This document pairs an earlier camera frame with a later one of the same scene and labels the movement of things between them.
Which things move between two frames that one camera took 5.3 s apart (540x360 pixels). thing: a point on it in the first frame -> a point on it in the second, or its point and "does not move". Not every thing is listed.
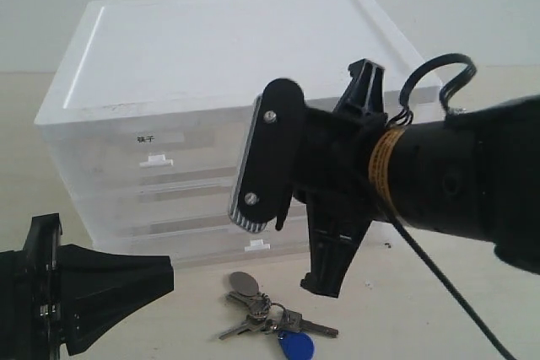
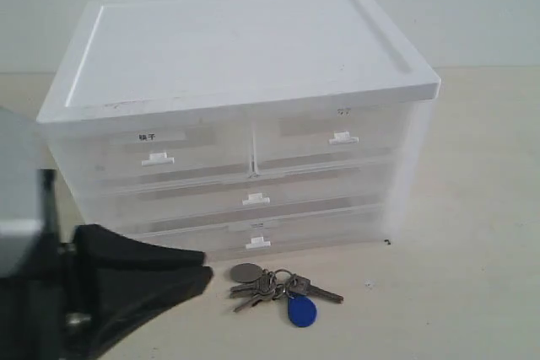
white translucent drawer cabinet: x=143 y=123 does not move
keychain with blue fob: x=288 y=326 -> x=255 y=284
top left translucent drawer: x=207 y=150 does not move
